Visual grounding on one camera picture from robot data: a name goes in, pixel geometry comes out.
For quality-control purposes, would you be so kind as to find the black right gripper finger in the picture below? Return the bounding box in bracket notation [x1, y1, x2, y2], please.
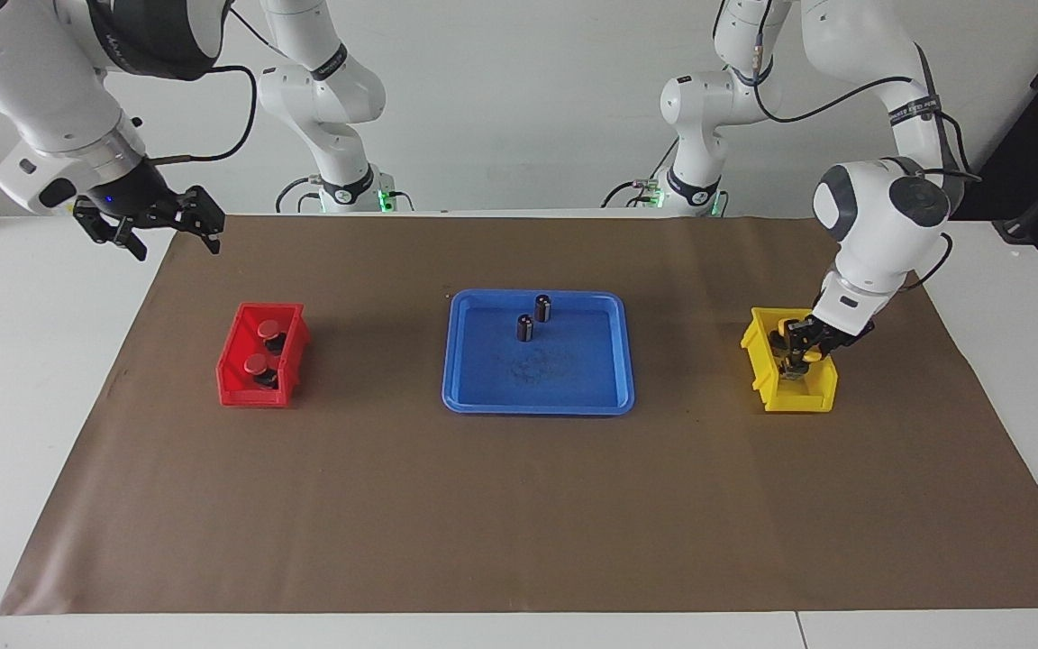
[114, 221, 149, 262]
[178, 186, 225, 253]

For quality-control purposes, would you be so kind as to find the yellow plastic bin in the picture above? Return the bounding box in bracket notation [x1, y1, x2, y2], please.
[741, 307, 840, 414]

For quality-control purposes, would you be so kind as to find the red plastic bin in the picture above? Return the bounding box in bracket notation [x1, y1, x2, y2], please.
[216, 302, 312, 408]

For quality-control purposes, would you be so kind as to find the blue plastic tray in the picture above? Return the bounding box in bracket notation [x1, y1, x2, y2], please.
[442, 288, 636, 416]

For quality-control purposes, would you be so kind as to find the brown table mat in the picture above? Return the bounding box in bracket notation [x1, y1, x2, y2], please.
[0, 214, 1038, 617]

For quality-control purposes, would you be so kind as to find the black base cable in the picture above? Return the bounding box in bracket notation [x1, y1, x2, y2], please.
[276, 176, 323, 215]
[603, 162, 678, 209]

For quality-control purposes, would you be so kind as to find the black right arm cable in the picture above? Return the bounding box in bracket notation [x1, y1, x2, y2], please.
[145, 61, 259, 165]

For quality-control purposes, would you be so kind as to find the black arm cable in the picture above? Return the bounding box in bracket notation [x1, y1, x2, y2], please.
[145, 61, 259, 165]
[713, 0, 981, 291]

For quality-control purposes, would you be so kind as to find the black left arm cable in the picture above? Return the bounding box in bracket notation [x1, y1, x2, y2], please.
[713, 0, 981, 291]

